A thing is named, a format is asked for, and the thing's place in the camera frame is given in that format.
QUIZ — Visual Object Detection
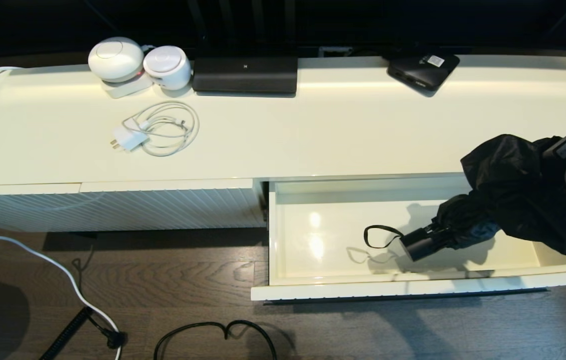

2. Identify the black folding umbrella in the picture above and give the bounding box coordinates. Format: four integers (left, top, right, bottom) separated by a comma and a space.
364, 134, 566, 262

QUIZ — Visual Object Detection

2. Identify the white fluted drawer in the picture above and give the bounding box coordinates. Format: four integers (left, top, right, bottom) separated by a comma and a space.
250, 175, 566, 302

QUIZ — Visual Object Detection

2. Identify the white tv cabinet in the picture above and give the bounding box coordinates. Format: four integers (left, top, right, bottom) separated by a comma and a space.
0, 55, 566, 235

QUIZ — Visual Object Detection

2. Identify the black set-top box with label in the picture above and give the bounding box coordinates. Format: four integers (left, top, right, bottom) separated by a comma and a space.
386, 54, 460, 93

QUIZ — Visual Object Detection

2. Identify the black flat rectangular box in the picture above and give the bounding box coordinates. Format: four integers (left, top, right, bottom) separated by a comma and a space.
193, 57, 298, 96

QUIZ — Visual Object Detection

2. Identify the white fluted cabinet front panel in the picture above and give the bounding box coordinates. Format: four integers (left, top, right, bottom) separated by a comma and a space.
82, 179, 267, 232

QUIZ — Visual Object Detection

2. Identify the small white round device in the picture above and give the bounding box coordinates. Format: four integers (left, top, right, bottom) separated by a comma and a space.
143, 46, 192, 92

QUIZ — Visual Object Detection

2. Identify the white charger plug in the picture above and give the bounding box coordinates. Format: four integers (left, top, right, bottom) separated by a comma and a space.
110, 125, 148, 152

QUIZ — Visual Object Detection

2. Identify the white flat base box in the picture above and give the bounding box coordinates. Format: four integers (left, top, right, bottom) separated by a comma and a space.
102, 74, 154, 100

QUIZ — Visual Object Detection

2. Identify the large white round device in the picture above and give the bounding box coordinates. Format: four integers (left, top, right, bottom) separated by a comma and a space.
88, 37, 145, 84

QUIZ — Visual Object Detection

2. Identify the wall outlet plate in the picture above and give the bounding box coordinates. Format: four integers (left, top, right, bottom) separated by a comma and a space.
318, 47, 352, 59

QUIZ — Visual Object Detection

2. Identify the white coiled charging cable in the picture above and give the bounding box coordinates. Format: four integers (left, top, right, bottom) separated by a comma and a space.
122, 101, 200, 158

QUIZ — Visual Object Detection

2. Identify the black looped cable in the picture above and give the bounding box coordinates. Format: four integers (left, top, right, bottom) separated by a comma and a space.
154, 320, 277, 360

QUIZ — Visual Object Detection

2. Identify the thin black cable with plug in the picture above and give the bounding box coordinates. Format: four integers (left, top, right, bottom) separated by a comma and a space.
72, 259, 127, 351

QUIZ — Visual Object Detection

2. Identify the black coiled cable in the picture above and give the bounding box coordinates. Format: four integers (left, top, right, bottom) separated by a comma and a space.
40, 307, 92, 360

